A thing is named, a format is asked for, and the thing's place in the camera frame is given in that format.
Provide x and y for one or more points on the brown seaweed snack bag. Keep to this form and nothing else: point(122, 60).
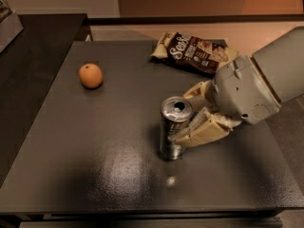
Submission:
point(193, 54)

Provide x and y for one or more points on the silver redbull can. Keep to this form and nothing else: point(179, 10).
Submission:
point(176, 113)

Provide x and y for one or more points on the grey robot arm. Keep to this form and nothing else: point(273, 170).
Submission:
point(282, 66)

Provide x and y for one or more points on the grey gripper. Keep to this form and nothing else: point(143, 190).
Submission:
point(244, 88)

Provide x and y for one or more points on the orange fruit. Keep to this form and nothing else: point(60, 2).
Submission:
point(90, 76)

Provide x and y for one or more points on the grey box on side table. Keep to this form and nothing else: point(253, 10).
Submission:
point(10, 24)

